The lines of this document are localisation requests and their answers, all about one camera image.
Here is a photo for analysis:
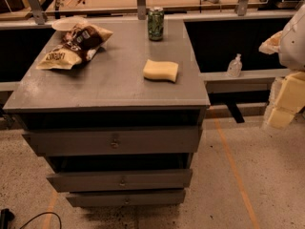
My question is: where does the brown chip bag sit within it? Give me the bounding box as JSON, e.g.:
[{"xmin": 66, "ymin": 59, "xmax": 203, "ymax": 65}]
[{"xmin": 36, "ymin": 23, "xmax": 113, "ymax": 70}]

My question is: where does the white plastic bowl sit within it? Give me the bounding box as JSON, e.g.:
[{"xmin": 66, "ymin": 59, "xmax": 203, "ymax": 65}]
[{"xmin": 51, "ymin": 16, "xmax": 87, "ymax": 31}]

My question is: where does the bottom grey drawer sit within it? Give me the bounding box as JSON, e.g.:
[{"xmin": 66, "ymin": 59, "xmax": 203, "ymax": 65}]
[{"xmin": 66, "ymin": 189, "xmax": 186, "ymax": 207}]

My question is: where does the grey drawer cabinet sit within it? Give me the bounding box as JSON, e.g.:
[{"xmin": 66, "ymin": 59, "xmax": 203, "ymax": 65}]
[{"xmin": 4, "ymin": 20, "xmax": 210, "ymax": 207}]

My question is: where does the black cable on floor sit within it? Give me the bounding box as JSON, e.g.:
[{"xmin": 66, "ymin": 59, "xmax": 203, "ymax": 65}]
[{"xmin": 0, "ymin": 208, "xmax": 63, "ymax": 229}]

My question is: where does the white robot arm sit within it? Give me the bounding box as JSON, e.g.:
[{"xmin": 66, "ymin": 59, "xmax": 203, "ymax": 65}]
[{"xmin": 258, "ymin": 5, "xmax": 305, "ymax": 129}]

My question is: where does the clear sanitizer bottle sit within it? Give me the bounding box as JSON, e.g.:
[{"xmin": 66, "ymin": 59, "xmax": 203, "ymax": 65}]
[{"xmin": 227, "ymin": 53, "xmax": 242, "ymax": 77}]

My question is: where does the top grey drawer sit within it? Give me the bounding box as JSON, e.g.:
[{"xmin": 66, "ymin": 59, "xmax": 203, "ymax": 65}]
[{"xmin": 23, "ymin": 126, "xmax": 202, "ymax": 156}]

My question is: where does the green soda can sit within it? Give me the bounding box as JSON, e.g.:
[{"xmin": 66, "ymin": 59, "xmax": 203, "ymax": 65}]
[{"xmin": 148, "ymin": 7, "xmax": 164, "ymax": 41}]

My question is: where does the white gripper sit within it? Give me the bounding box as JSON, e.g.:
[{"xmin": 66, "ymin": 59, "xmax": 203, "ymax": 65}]
[{"xmin": 258, "ymin": 31, "xmax": 305, "ymax": 129}]

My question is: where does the yellow sponge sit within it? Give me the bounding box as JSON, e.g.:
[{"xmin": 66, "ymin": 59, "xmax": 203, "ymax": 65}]
[{"xmin": 143, "ymin": 59, "xmax": 178, "ymax": 82}]

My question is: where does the middle grey drawer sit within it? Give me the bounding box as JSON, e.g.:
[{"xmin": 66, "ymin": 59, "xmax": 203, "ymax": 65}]
[{"xmin": 47, "ymin": 169, "xmax": 193, "ymax": 192}]

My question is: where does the grey drawer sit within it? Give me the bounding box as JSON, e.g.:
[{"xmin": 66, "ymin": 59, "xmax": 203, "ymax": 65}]
[
  {"xmin": 66, "ymin": 189, "xmax": 186, "ymax": 207},
  {"xmin": 23, "ymin": 126, "xmax": 202, "ymax": 156},
  {"xmin": 47, "ymin": 169, "xmax": 193, "ymax": 192}
]

